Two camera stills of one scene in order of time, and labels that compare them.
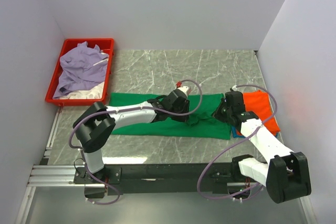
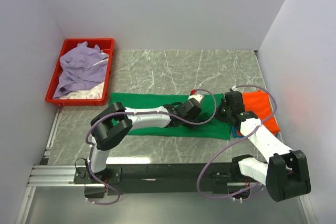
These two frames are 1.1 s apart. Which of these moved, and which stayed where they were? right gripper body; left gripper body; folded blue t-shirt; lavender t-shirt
Moved: left gripper body
Stayed: folded blue t-shirt; right gripper body; lavender t-shirt
